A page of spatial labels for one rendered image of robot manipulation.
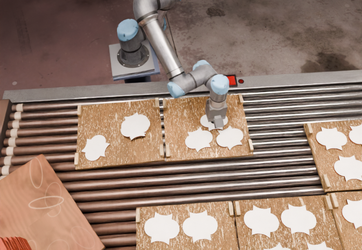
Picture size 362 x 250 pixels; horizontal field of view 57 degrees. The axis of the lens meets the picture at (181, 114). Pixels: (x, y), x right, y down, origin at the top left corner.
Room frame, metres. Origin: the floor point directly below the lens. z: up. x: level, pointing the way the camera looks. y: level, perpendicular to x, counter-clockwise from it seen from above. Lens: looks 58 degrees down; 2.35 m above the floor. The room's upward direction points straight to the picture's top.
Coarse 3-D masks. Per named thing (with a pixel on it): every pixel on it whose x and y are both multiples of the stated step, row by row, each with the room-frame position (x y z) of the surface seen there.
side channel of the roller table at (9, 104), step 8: (0, 104) 0.94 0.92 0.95; (8, 104) 0.94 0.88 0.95; (0, 112) 0.89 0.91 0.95; (8, 112) 0.90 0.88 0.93; (0, 120) 0.84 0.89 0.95; (8, 120) 0.87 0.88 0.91; (0, 128) 0.80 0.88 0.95; (8, 128) 0.83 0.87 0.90; (0, 136) 0.76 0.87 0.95; (0, 144) 0.72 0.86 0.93; (0, 152) 0.69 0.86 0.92; (0, 176) 0.58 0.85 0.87
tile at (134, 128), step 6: (126, 120) 0.84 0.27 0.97; (132, 120) 0.84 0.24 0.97; (138, 120) 0.84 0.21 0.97; (144, 120) 0.84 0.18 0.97; (126, 126) 0.80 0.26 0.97; (132, 126) 0.80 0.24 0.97; (138, 126) 0.80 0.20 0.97; (144, 126) 0.80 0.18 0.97; (126, 132) 0.77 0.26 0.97; (132, 132) 0.77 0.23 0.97; (138, 132) 0.77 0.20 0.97; (144, 132) 0.77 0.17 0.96; (132, 138) 0.73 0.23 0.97
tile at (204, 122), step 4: (204, 116) 0.87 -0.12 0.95; (200, 120) 0.85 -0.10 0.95; (204, 120) 0.85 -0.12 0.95; (224, 120) 0.85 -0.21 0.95; (204, 124) 0.82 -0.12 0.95; (208, 124) 0.82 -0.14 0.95; (212, 124) 0.82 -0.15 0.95; (224, 124) 0.82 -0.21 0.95; (208, 128) 0.80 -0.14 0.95; (212, 128) 0.80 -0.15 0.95; (216, 128) 0.80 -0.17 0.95; (220, 128) 0.80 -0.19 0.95
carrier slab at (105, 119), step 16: (96, 112) 0.90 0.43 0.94; (112, 112) 0.90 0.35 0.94; (128, 112) 0.90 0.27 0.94; (144, 112) 0.90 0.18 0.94; (80, 128) 0.81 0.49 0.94; (96, 128) 0.81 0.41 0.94; (112, 128) 0.81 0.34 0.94; (160, 128) 0.81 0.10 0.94; (80, 144) 0.72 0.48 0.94; (112, 144) 0.72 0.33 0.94; (128, 144) 0.72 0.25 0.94; (144, 144) 0.72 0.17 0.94; (80, 160) 0.64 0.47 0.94; (112, 160) 0.64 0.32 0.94; (128, 160) 0.64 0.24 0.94; (144, 160) 0.64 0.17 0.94; (160, 160) 0.64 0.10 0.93
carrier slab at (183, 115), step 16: (208, 96) 1.00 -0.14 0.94; (176, 112) 0.90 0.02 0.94; (192, 112) 0.90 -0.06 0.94; (240, 112) 0.90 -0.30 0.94; (176, 128) 0.81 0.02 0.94; (192, 128) 0.81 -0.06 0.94; (224, 128) 0.81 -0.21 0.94; (240, 128) 0.81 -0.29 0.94; (176, 144) 0.72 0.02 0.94; (176, 160) 0.64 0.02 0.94; (192, 160) 0.64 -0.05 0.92
